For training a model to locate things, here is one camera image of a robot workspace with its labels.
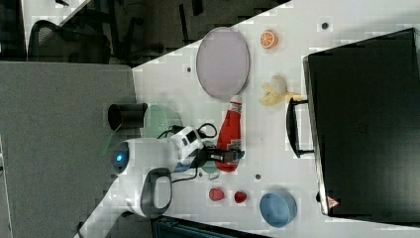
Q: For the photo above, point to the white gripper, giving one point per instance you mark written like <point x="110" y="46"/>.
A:
<point x="189" y="144"/>

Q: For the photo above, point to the red ketchup bottle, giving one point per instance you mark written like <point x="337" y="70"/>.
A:
<point x="230" y="138"/>

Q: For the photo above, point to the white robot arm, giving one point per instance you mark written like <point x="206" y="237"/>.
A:
<point x="139" y="164"/>

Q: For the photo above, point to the grey round plate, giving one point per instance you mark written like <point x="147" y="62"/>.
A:
<point x="223" y="63"/>

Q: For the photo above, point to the green measuring cup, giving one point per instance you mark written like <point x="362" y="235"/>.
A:
<point x="209" y="167"/>

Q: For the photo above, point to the red strawberry toy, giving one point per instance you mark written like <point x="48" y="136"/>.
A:
<point x="216" y="194"/>

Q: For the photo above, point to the blue bowl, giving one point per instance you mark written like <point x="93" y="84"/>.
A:
<point x="278" y="208"/>

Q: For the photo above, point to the green oval colander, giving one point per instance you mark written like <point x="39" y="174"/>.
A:
<point x="158" y="119"/>

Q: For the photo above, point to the peeled banana toy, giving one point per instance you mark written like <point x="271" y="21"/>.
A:
<point x="276" y="92"/>

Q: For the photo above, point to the black round pan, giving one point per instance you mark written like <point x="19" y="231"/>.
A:
<point x="126" y="116"/>

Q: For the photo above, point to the green slotted spatula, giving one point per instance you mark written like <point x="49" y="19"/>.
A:
<point x="105" y="145"/>

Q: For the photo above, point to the orange slice toy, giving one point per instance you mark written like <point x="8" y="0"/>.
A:
<point x="268" y="39"/>

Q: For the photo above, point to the black toaster oven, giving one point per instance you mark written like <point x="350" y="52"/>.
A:
<point x="364" y="105"/>

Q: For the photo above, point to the black office chair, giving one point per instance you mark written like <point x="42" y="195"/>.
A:
<point x="51" y="43"/>

